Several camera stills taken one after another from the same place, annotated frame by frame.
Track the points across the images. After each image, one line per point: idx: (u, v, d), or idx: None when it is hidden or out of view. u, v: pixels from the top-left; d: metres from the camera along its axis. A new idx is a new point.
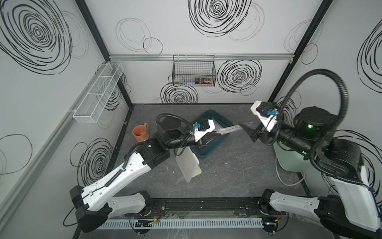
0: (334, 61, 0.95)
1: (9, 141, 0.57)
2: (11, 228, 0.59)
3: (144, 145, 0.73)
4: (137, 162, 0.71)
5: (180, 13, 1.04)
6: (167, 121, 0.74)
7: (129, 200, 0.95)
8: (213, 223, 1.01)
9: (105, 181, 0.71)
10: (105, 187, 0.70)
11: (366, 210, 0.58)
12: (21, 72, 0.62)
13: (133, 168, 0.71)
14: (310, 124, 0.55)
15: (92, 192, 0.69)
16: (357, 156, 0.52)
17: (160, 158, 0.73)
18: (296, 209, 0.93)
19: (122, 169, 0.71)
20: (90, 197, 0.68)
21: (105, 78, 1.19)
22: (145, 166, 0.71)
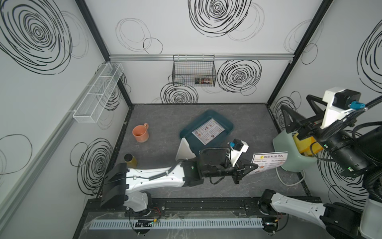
0: (334, 61, 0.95)
1: (9, 141, 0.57)
2: (11, 228, 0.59)
3: (188, 165, 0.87)
4: (178, 176, 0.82)
5: (180, 13, 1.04)
6: (211, 155, 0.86)
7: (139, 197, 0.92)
8: (213, 223, 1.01)
9: (149, 175, 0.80)
10: (147, 179, 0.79)
11: None
12: (21, 72, 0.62)
13: (174, 178, 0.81)
14: None
15: (136, 178, 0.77)
16: None
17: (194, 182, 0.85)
18: (300, 213, 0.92)
19: (166, 173, 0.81)
20: (132, 181, 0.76)
21: (105, 78, 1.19)
22: (182, 181, 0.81)
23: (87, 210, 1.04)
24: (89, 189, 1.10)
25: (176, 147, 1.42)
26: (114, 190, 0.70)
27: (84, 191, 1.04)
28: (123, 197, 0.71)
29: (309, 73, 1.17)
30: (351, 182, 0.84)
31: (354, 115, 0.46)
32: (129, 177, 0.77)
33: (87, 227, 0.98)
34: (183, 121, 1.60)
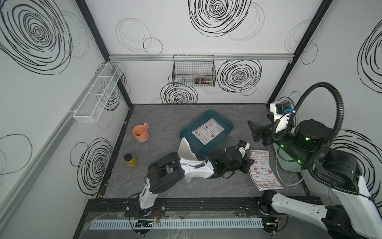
0: (334, 61, 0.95)
1: (8, 141, 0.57)
2: (11, 228, 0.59)
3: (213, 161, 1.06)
4: (210, 167, 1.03)
5: (180, 13, 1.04)
6: (233, 151, 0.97)
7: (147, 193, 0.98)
8: (213, 223, 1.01)
9: (193, 164, 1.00)
10: (193, 167, 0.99)
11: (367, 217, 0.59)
12: (20, 72, 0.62)
13: (208, 168, 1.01)
14: (307, 137, 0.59)
15: (187, 165, 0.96)
16: (352, 167, 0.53)
17: (218, 175, 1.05)
18: (300, 214, 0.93)
19: (204, 163, 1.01)
20: (185, 168, 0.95)
21: (105, 78, 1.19)
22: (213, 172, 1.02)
23: (87, 210, 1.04)
24: (89, 189, 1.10)
25: (176, 147, 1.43)
26: (173, 174, 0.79)
27: (84, 191, 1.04)
28: (178, 180, 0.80)
29: (309, 73, 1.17)
30: None
31: (292, 116, 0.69)
32: (182, 165, 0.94)
33: (87, 227, 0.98)
34: (183, 121, 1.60)
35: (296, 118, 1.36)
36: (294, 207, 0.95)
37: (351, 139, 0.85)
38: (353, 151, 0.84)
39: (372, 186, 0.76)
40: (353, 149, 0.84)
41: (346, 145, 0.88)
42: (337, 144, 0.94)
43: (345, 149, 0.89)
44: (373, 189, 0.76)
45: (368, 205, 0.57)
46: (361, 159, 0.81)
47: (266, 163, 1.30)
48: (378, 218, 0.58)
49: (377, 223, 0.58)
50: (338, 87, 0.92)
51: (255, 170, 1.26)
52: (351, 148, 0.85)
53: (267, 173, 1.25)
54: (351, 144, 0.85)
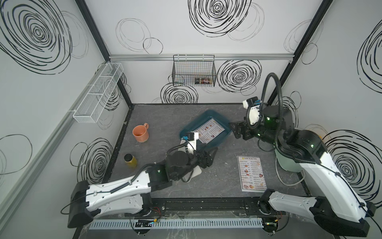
0: (334, 61, 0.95)
1: (9, 141, 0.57)
2: (11, 229, 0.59)
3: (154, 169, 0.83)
4: (144, 180, 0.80)
5: (180, 14, 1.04)
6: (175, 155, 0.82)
7: (124, 202, 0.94)
8: (214, 223, 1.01)
9: (110, 186, 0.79)
10: (108, 192, 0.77)
11: (337, 194, 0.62)
12: (21, 73, 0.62)
13: (138, 185, 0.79)
14: (268, 117, 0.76)
15: (96, 193, 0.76)
16: (313, 142, 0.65)
17: (162, 185, 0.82)
18: (293, 208, 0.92)
19: (129, 182, 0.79)
20: (93, 197, 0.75)
21: (105, 78, 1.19)
22: (147, 188, 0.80)
23: None
24: None
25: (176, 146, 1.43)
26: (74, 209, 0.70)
27: None
28: (84, 216, 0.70)
29: (309, 73, 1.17)
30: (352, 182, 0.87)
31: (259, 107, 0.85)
32: (89, 194, 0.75)
33: (87, 227, 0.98)
34: (183, 121, 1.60)
35: (296, 118, 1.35)
36: (287, 201, 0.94)
37: (351, 139, 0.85)
38: (353, 151, 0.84)
39: (372, 186, 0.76)
40: (353, 149, 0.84)
41: (346, 145, 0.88)
42: (337, 144, 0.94)
43: (344, 149, 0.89)
44: (373, 189, 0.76)
45: (334, 179, 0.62)
46: (360, 159, 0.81)
47: (258, 168, 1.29)
48: (349, 194, 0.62)
49: (348, 198, 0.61)
50: (338, 87, 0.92)
51: (246, 172, 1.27)
52: (351, 148, 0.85)
53: (258, 176, 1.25)
54: (351, 144, 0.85)
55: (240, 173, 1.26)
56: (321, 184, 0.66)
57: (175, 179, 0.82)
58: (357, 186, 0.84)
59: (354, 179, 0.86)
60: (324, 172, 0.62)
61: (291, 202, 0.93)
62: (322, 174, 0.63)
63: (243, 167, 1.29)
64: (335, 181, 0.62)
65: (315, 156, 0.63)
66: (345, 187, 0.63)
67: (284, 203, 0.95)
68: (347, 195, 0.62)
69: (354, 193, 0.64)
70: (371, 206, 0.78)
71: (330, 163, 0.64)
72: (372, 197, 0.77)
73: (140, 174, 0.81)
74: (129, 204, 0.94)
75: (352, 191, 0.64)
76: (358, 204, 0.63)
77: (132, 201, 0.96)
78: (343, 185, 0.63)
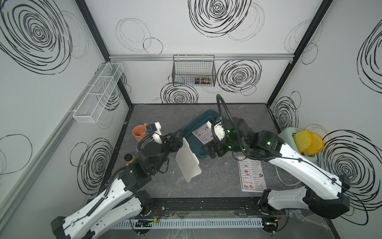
0: (334, 61, 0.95)
1: (9, 141, 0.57)
2: (11, 228, 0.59)
3: (127, 170, 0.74)
4: (120, 186, 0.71)
5: (180, 14, 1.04)
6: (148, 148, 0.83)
7: (120, 210, 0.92)
8: (214, 223, 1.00)
9: (86, 210, 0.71)
10: (85, 217, 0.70)
11: (309, 178, 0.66)
12: (21, 72, 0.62)
13: (115, 195, 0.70)
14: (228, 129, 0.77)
15: (73, 223, 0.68)
16: (270, 140, 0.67)
17: (142, 182, 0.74)
18: (290, 202, 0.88)
19: (104, 197, 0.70)
20: (72, 228, 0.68)
21: (105, 78, 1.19)
22: (126, 191, 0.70)
23: None
24: (89, 189, 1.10)
25: None
26: None
27: (84, 191, 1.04)
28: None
29: (309, 73, 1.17)
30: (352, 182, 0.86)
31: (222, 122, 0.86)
32: (68, 225, 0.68)
33: None
34: (183, 121, 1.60)
35: (296, 118, 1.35)
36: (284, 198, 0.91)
37: (351, 139, 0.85)
38: (353, 151, 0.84)
39: (372, 186, 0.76)
40: (353, 149, 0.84)
41: (346, 145, 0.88)
42: (337, 144, 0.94)
43: (344, 149, 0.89)
44: (373, 189, 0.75)
45: (298, 165, 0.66)
46: (360, 159, 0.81)
47: (258, 168, 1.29)
48: (319, 175, 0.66)
49: (319, 178, 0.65)
50: (338, 87, 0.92)
51: (246, 172, 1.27)
52: (351, 148, 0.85)
53: (258, 176, 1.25)
54: (352, 144, 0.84)
55: (240, 173, 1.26)
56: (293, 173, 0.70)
57: (153, 171, 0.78)
58: (356, 186, 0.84)
59: (353, 179, 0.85)
60: (286, 162, 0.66)
61: (286, 197, 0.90)
62: (287, 164, 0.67)
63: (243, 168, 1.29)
64: (300, 166, 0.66)
65: (275, 151, 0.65)
66: (312, 168, 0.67)
67: (281, 199, 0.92)
68: (316, 176, 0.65)
69: (323, 171, 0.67)
70: (371, 207, 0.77)
71: (289, 152, 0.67)
72: (372, 197, 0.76)
73: (113, 183, 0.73)
74: (125, 211, 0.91)
75: (319, 170, 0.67)
76: (331, 181, 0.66)
77: (129, 206, 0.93)
78: (310, 168, 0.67)
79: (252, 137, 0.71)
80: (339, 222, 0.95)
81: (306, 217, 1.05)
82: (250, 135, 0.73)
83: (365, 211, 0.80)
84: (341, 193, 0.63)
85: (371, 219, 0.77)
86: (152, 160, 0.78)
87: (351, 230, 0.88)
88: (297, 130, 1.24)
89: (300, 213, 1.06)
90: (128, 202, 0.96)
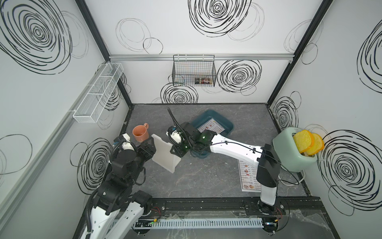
0: (333, 62, 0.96)
1: (9, 141, 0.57)
2: (10, 229, 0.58)
3: (100, 192, 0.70)
4: (100, 213, 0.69)
5: (181, 13, 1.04)
6: (121, 156, 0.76)
7: (123, 221, 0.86)
8: (214, 223, 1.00)
9: None
10: None
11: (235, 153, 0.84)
12: (20, 72, 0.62)
13: (100, 224, 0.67)
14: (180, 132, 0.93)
15: None
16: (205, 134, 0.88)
17: (123, 196, 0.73)
18: (269, 189, 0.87)
19: (88, 231, 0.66)
20: None
21: (105, 78, 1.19)
22: (108, 214, 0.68)
23: None
24: (89, 189, 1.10)
25: None
26: None
27: (84, 191, 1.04)
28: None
29: (309, 73, 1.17)
30: (352, 181, 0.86)
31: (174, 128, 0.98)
32: None
33: None
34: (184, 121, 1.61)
35: (295, 118, 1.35)
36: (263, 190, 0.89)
37: (351, 139, 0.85)
38: (353, 151, 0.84)
39: (372, 186, 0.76)
40: (353, 149, 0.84)
41: (346, 145, 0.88)
42: (337, 144, 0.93)
43: (344, 149, 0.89)
44: (373, 189, 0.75)
45: (225, 145, 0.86)
46: (360, 159, 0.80)
47: None
48: (241, 149, 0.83)
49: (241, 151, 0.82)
50: (338, 87, 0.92)
51: (246, 172, 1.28)
52: (351, 148, 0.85)
53: None
54: (352, 144, 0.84)
55: (240, 173, 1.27)
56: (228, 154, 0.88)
57: (130, 181, 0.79)
58: (356, 186, 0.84)
59: (353, 179, 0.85)
60: (218, 145, 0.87)
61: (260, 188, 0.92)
62: (219, 148, 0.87)
63: (243, 167, 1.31)
64: (227, 147, 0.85)
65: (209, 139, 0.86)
66: (237, 144, 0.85)
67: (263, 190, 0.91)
68: (239, 151, 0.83)
69: (244, 145, 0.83)
70: (371, 207, 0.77)
71: (219, 139, 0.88)
72: (372, 197, 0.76)
73: (92, 214, 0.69)
74: (127, 220, 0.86)
75: (241, 145, 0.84)
76: (252, 150, 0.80)
77: (129, 214, 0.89)
78: (235, 145, 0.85)
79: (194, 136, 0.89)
80: (341, 222, 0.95)
81: (306, 217, 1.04)
82: (194, 134, 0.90)
83: (367, 211, 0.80)
84: (259, 158, 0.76)
85: (372, 219, 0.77)
86: (129, 169, 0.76)
87: (352, 230, 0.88)
88: (297, 130, 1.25)
89: (300, 213, 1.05)
90: (127, 210, 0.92)
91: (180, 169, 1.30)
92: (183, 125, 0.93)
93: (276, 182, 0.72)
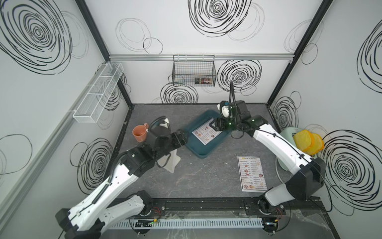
0: (333, 62, 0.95)
1: (9, 141, 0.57)
2: (11, 229, 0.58)
3: (129, 155, 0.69)
4: (123, 171, 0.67)
5: (181, 13, 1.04)
6: (157, 129, 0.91)
7: (125, 206, 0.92)
8: (214, 223, 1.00)
9: (93, 198, 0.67)
10: (92, 205, 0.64)
11: (282, 147, 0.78)
12: (21, 72, 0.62)
13: (119, 180, 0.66)
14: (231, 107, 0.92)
15: (79, 213, 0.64)
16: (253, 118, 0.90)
17: (146, 167, 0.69)
18: (284, 197, 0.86)
19: (109, 182, 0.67)
20: (79, 218, 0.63)
21: (105, 78, 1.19)
22: (129, 176, 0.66)
23: None
24: (89, 189, 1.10)
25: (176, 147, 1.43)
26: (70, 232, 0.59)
27: (84, 191, 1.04)
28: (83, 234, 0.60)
29: (309, 73, 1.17)
30: (352, 182, 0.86)
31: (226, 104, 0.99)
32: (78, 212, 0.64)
33: None
34: (184, 121, 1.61)
35: (295, 118, 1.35)
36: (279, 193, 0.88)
37: (351, 139, 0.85)
38: (353, 151, 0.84)
39: (372, 186, 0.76)
40: (353, 149, 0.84)
41: (346, 145, 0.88)
42: (337, 144, 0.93)
43: (344, 149, 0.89)
44: (373, 189, 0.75)
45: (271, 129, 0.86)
46: (360, 159, 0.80)
47: (258, 168, 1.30)
48: (289, 149, 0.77)
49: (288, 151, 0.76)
50: (338, 87, 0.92)
51: (246, 172, 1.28)
52: (351, 148, 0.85)
53: (258, 177, 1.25)
54: (352, 144, 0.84)
55: (240, 173, 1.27)
56: (272, 149, 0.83)
57: (156, 156, 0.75)
58: (356, 186, 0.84)
59: (353, 179, 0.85)
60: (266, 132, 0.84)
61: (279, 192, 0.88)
62: (264, 137, 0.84)
63: (243, 167, 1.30)
64: (273, 138, 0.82)
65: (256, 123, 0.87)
66: (285, 142, 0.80)
67: (277, 194, 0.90)
68: (285, 150, 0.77)
69: (294, 148, 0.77)
70: (371, 207, 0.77)
71: (268, 129, 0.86)
72: (372, 197, 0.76)
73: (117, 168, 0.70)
74: (129, 206, 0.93)
75: (291, 146, 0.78)
76: (299, 155, 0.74)
77: (132, 203, 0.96)
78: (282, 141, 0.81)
79: (243, 117, 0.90)
80: (340, 222, 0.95)
81: (306, 217, 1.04)
82: (245, 115, 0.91)
83: (367, 211, 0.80)
84: (303, 165, 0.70)
85: (372, 219, 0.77)
86: (160, 142, 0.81)
87: (351, 230, 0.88)
88: (297, 130, 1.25)
89: (300, 213, 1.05)
90: (131, 199, 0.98)
91: (180, 169, 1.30)
92: (238, 102, 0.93)
93: (306, 197, 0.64)
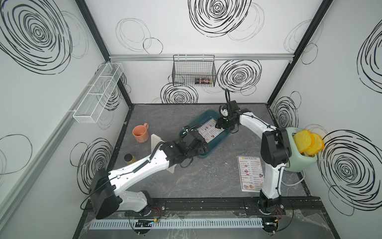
0: (333, 62, 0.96)
1: (9, 141, 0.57)
2: (11, 228, 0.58)
3: (169, 143, 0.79)
4: (161, 155, 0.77)
5: (181, 13, 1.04)
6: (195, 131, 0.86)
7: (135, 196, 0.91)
8: (214, 223, 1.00)
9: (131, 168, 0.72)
10: (132, 174, 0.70)
11: (254, 123, 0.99)
12: (20, 72, 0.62)
13: (157, 162, 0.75)
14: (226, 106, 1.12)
15: (119, 177, 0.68)
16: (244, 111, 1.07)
17: (177, 159, 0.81)
18: (271, 176, 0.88)
19: (149, 160, 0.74)
20: (118, 180, 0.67)
21: (105, 78, 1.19)
22: (167, 162, 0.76)
23: (87, 210, 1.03)
24: None
25: None
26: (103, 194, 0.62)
27: (84, 191, 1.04)
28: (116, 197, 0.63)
29: (309, 73, 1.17)
30: (352, 181, 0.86)
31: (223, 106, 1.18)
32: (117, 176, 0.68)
33: (87, 228, 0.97)
34: (184, 121, 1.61)
35: (296, 118, 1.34)
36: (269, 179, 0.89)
37: (351, 139, 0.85)
38: (353, 151, 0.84)
39: (372, 186, 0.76)
40: (352, 149, 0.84)
41: (346, 145, 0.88)
42: (337, 144, 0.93)
43: (344, 149, 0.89)
44: (373, 189, 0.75)
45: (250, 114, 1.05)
46: (360, 159, 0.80)
47: (258, 168, 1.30)
48: (259, 123, 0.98)
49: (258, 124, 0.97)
50: (338, 87, 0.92)
51: (246, 172, 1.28)
52: (351, 148, 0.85)
53: (258, 177, 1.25)
54: (352, 144, 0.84)
55: (240, 173, 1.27)
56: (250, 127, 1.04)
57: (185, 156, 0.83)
58: (356, 186, 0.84)
59: (353, 179, 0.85)
60: (247, 117, 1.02)
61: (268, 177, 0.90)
62: (245, 120, 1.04)
63: (243, 167, 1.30)
64: (251, 119, 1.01)
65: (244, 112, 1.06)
66: (256, 119, 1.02)
67: (268, 180, 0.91)
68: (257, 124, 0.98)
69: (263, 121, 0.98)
70: (371, 206, 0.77)
71: (247, 114, 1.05)
72: (372, 197, 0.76)
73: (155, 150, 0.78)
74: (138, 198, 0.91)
75: (260, 121, 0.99)
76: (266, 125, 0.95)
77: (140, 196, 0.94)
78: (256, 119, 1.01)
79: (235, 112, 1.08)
80: (340, 222, 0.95)
81: (307, 217, 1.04)
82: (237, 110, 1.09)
83: (367, 211, 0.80)
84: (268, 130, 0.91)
85: (373, 219, 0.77)
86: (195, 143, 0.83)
87: (352, 230, 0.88)
88: (297, 130, 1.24)
89: (300, 213, 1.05)
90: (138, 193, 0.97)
91: (180, 169, 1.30)
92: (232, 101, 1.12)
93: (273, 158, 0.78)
